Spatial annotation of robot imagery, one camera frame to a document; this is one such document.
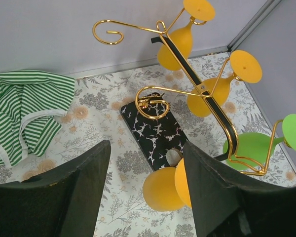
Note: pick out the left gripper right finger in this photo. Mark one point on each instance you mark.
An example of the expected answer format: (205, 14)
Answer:
(227, 203)

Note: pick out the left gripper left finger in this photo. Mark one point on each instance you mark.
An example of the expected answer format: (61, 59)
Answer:
(62, 202)

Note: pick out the green wine glass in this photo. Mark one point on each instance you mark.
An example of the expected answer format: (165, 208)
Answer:
(255, 149)

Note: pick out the orange plastic cup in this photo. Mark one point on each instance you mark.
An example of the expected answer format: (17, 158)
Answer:
(167, 189)

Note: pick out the gold wine glass rack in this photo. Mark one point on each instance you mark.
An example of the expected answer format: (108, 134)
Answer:
(153, 125)

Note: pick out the orange wine glass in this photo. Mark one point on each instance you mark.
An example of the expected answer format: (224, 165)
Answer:
(245, 67)
(201, 11)

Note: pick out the floral tablecloth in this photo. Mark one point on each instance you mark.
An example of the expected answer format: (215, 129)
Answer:
(122, 155)

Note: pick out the green striped cloth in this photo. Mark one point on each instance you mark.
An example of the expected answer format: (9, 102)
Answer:
(30, 100)

